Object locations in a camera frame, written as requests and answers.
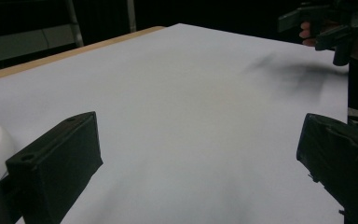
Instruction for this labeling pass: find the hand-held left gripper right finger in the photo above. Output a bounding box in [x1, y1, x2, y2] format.
[296, 113, 358, 224]

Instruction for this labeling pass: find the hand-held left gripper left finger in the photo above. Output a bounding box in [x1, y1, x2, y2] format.
[5, 111, 104, 224]

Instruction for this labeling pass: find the grey panel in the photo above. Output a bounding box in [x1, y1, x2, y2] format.
[0, 23, 76, 67]

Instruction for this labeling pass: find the metal stand pole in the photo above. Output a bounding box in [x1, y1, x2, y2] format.
[126, 0, 138, 34]
[63, 0, 85, 49]

